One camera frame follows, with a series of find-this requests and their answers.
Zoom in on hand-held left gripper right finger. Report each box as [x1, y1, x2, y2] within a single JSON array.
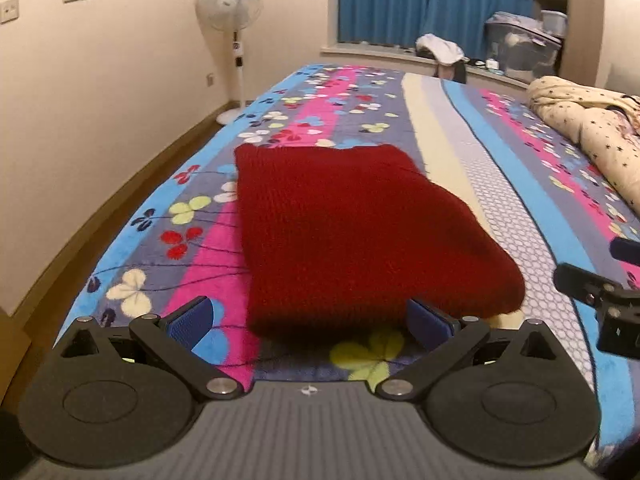
[[375, 299, 559, 401]]

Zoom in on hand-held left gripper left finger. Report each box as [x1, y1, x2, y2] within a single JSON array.
[[60, 296, 247, 401]]

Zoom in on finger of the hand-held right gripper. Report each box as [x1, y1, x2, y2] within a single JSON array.
[[552, 262, 632, 313], [609, 236, 640, 264]]

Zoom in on red knitted sweater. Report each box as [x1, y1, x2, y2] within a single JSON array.
[[234, 143, 526, 338]]

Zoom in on floral striped blanket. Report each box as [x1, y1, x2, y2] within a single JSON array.
[[52, 62, 640, 466]]

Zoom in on cream star print quilt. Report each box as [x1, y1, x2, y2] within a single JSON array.
[[526, 75, 640, 205]]

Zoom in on clear plastic storage box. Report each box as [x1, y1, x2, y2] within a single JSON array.
[[484, 10, 563, 84]]

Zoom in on small clear storage box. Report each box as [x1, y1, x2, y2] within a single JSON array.
[[541, 9, 569, 37]]

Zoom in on wooden shelf panel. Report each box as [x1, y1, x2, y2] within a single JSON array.
[[559, 0, 610, 81]]

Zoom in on white windowsill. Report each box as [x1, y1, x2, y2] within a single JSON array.
[[320, 42, 533, 86]]

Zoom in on white cloth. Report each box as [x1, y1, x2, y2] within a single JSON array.
[[416, 33, 466, 67]]

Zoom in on white standing fan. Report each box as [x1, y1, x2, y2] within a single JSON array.
[[195, 0, 264, 126]]

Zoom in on blue curtain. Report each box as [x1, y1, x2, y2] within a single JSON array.
[[337, 0, 538, 51]]

